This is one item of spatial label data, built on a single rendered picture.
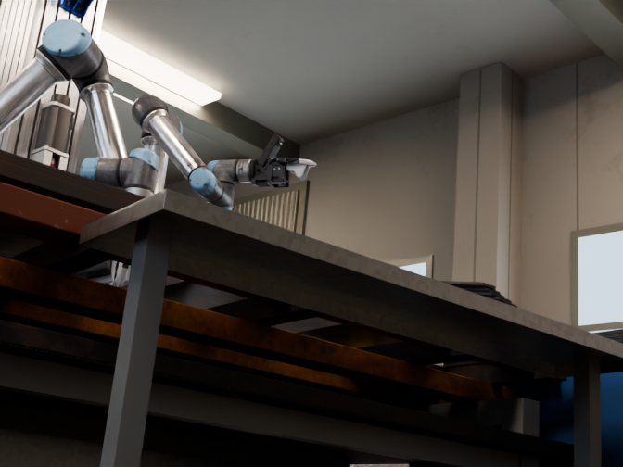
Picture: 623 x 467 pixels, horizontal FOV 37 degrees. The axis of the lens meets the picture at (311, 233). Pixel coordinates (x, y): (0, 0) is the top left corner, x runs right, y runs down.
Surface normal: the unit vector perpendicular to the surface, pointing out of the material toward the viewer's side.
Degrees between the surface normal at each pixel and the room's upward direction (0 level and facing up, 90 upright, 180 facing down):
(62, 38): 84
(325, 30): 180
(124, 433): 90
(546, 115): 90
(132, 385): 90
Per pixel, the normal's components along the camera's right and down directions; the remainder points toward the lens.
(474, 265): -0.67, -0.29
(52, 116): 0.04, -0.32
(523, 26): -0.09, 0.94
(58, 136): 0.73, -0.15
